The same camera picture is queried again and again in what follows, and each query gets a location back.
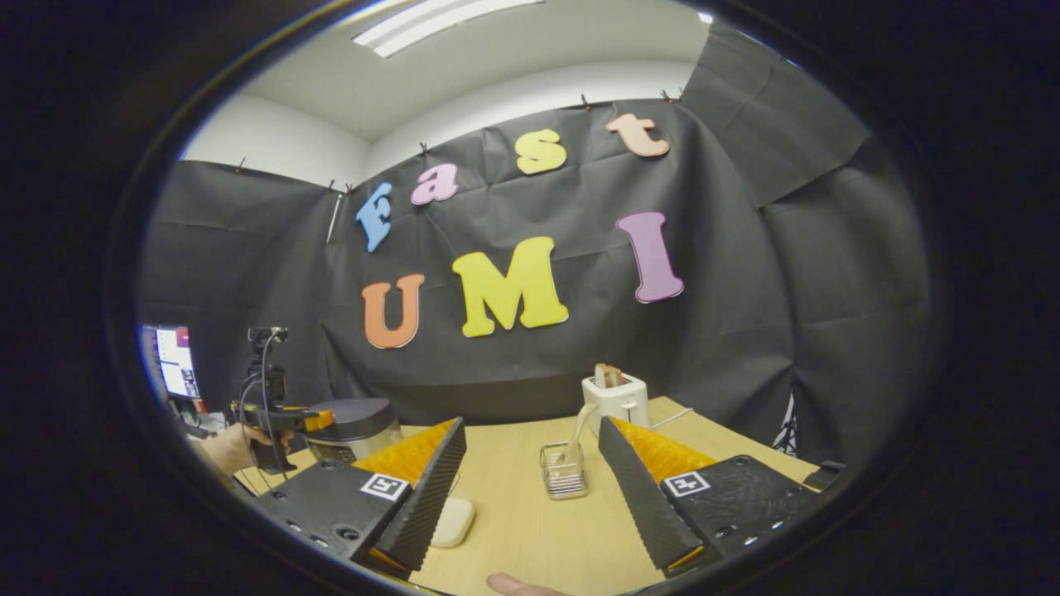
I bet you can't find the white rice heap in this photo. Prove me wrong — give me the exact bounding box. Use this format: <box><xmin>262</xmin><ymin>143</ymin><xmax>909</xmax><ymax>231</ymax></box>
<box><xmin>431</xmin><ymin>495</ymin><xmax>478</xmax><ymax>549</ymax></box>

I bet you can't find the clear plastic rice container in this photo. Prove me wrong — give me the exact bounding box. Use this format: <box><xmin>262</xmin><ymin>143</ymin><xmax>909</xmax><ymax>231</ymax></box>
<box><xmin>426</xmin><ymin>472</ymin><xmax>479</xmax><ymax>550</ymax></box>

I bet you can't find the clear chopstick holder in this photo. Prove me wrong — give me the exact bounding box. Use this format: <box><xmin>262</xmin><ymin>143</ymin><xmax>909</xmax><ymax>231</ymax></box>
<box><xmin>540</xmin><ymin>441</ymin><xmax>589</xmax><ymax>500</ymax></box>

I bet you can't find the backdrop stand leg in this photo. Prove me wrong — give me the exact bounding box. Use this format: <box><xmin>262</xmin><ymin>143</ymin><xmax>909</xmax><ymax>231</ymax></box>
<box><xmin>773</xmin><ymin>391</ymin><xmax>800</xmax><ymax>458</ymax></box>

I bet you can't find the wooden spoon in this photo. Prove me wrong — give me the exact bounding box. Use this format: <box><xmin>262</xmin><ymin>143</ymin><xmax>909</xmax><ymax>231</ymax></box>
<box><xmin>559</xmin><ymin>402</ymin><xmax>599</xmax><ymax>464</ymax></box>

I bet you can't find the black backdrop cloth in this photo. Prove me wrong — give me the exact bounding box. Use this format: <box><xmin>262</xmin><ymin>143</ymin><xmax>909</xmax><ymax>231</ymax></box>
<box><xmin>137</xmin><ymin>21</ymin><xmax>937</xmax><ymax>489</ymax></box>

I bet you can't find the black clamp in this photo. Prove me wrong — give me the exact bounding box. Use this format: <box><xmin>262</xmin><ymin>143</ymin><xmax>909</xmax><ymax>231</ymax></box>
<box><xmin>802</xmin><ymin>461</ymin><xmax>847</xmax><ymax>492</ymax></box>

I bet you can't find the ceiling light panel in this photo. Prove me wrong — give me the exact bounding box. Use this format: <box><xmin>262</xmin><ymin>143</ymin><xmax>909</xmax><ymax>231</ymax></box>
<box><xmin>352</xmin><ymin>0</ymin><xmax>547</xmax><ymax>59</ymax></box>

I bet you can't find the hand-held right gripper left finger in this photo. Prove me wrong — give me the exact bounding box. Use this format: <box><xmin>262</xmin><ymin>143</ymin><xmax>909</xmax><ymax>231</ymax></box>
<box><xmin>248</xmin><ymin>416</ymin><xmax>467</xmax><ymax>579</ymax></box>

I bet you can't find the white toaster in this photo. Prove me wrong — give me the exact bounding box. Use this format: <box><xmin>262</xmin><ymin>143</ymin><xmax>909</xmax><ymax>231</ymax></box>
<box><xmin>581</xmin><ymin>372</ymin><xmax>651</xmax><ymax>437</ymax></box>

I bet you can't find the computer monitor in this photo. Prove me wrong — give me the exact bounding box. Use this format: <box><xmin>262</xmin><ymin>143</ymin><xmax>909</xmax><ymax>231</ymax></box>
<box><xmin>141</xmin><ymin>324</ymin><xmax>202</xmax><ymax>400</ymax></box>

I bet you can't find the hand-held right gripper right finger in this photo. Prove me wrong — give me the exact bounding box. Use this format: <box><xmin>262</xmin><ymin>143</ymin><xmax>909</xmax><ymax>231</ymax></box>
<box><xmin>598</xmin><ymin>416</ymin><xmax>821</xmax><ymax>579</ymax></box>

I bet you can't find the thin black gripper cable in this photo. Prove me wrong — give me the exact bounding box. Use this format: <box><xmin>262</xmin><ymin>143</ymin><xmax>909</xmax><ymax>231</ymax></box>
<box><xmin>238</xmin><ymin>331</ymin><xmax>281</xmax><ymax>479</ymax></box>

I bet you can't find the black and silver rice cooker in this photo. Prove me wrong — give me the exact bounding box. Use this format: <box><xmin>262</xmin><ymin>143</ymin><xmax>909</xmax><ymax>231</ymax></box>
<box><xmin>308</xmin><ymin>398</ymin><xmax>402</xmax><ymax>463</ymax></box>

